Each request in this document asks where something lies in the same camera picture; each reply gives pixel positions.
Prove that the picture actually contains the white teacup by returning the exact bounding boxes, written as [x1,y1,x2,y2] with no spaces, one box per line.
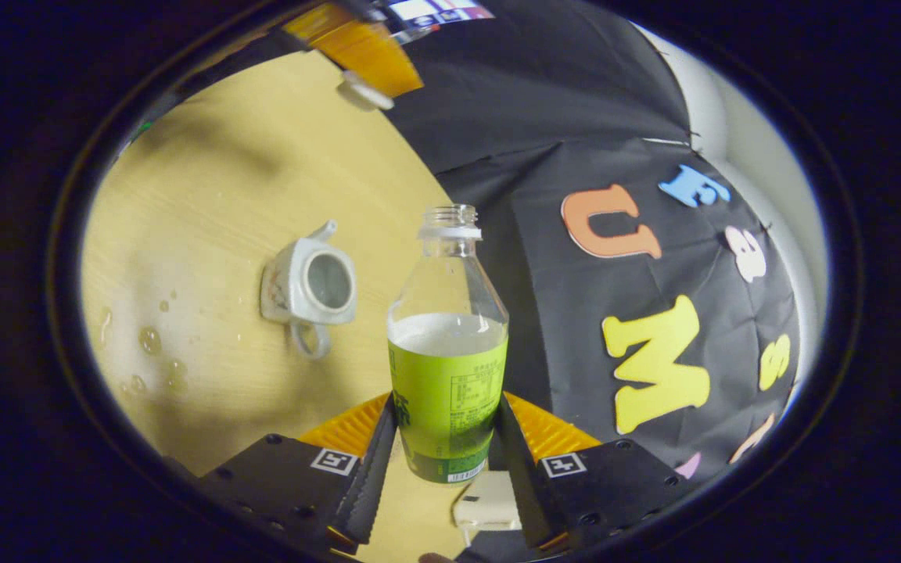
[260,221,358,360]

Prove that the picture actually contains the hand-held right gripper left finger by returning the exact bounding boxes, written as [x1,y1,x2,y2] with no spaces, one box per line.
[199,391,398,554]

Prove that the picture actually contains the black backdrop cloth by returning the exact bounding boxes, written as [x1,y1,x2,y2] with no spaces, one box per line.
[384,0,803,482]

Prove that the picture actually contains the clear green-label water bottle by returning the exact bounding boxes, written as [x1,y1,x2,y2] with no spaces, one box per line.
[388,205,510,484]

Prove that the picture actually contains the white toaster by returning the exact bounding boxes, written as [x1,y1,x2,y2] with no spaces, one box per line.
[453,471,523,546]

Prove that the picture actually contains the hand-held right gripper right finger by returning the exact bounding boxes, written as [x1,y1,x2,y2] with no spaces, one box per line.
[495,391,694,552]

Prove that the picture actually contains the spilled water drops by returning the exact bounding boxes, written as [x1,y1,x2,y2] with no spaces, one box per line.
[99,289,193,396]

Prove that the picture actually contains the computer monitor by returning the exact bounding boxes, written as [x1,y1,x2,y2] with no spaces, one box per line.
[388,0,494,24]

